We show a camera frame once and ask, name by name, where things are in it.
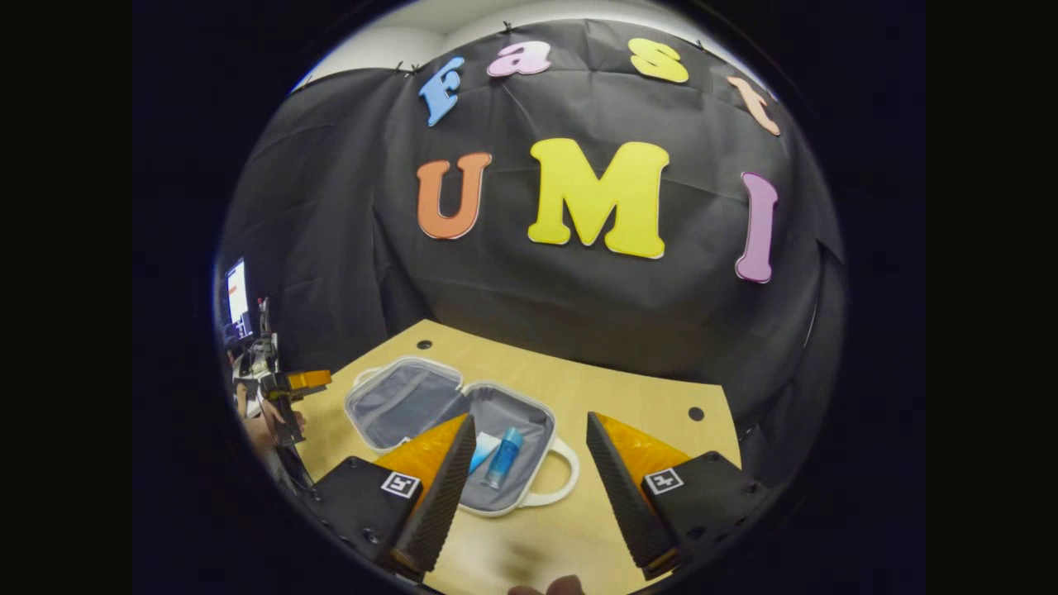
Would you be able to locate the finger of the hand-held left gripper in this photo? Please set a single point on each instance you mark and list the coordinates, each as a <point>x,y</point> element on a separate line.
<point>310,380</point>

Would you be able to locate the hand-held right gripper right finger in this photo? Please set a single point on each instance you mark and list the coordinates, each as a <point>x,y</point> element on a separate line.
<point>624,496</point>

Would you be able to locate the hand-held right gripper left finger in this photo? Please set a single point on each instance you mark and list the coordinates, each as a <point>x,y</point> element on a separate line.
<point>442,504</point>

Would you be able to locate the pale blue skincare tube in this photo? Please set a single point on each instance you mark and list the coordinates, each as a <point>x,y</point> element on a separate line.
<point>483,450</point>

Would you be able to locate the blue capped skincare bottle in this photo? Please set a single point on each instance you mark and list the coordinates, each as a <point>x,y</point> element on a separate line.
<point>502,459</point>

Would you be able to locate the white hard-shell suitcase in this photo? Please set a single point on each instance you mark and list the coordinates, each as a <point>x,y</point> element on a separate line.
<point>397,405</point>

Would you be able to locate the computer monitor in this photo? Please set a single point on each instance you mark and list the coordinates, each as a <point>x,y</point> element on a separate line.
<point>238,293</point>

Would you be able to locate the black backdrop cloth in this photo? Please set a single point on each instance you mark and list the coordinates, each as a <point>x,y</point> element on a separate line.
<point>579,314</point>

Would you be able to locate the row of black cloth clips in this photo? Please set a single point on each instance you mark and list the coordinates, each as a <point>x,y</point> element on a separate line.
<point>507,28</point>

